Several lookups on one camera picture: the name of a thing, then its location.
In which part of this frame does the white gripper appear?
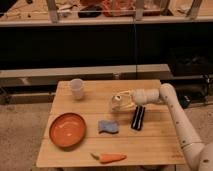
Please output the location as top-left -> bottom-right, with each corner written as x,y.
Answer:
114,89 -> 147,110

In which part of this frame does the orange toy carrot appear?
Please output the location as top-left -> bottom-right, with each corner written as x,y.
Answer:
91,153 -> 127,164

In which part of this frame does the hanging black cable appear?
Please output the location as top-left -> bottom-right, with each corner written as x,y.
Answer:
132,14 -> 140,80

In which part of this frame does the wooden table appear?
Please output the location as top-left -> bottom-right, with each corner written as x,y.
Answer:
36,80 -> 185,168

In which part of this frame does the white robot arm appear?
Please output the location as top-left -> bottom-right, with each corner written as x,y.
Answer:
112,83 -> 213,171

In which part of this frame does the black rectangular case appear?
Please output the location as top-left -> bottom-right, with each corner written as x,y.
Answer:
131,106 -> 145,131

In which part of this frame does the orange round plate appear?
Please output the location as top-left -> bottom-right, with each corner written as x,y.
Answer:
49,113 -> 86,148

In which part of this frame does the blue sponge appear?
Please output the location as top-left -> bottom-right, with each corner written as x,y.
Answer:
98,120 -> 119,134

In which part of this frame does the white paper cup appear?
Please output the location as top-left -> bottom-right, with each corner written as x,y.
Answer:
69,79 -> 84,100

